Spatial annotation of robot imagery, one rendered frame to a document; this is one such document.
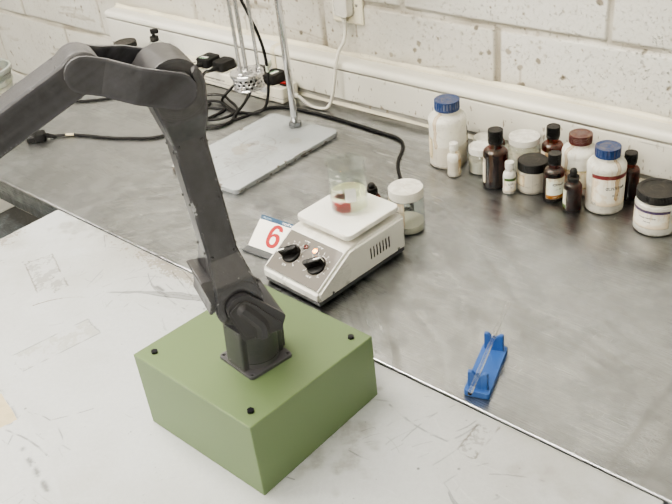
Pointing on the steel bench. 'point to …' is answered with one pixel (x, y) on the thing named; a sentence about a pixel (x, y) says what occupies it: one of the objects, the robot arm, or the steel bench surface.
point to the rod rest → (487, 368)
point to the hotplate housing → (389, 230)
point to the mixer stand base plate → (263, 150)
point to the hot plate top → (320, 213)
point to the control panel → (304, 259)
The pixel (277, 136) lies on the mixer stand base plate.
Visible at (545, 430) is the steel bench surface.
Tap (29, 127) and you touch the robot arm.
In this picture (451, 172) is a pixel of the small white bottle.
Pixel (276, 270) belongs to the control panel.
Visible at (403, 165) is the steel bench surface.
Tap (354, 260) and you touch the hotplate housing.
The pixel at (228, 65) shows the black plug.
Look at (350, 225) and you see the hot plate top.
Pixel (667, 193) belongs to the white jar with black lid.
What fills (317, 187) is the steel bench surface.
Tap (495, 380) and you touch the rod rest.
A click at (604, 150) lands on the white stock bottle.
